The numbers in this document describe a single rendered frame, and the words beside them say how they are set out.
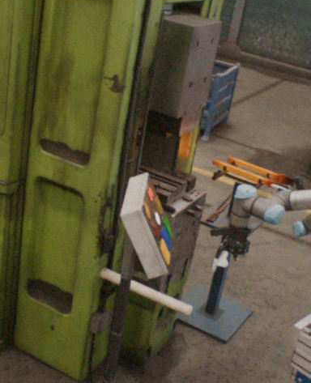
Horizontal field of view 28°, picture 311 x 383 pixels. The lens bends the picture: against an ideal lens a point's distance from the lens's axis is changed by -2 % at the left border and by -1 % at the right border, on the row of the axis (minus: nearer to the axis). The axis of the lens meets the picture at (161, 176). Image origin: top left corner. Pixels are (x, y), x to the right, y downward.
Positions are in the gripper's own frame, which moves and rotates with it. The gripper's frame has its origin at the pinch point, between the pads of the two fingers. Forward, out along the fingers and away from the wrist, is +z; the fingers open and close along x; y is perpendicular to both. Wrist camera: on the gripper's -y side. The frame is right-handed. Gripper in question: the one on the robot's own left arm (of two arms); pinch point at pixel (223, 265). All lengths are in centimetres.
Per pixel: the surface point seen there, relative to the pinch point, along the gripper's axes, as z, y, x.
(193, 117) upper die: -40, -52, 30
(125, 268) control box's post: 8.3, -28.5, -24.8
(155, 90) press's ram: -52, -59, 11
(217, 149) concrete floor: 93, -232, 314
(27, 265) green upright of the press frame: 42, -91, -25
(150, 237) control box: -16.1, -12.8, -32.3
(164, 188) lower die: -5, -55, 22
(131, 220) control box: -21.6, -18.5, -37.2
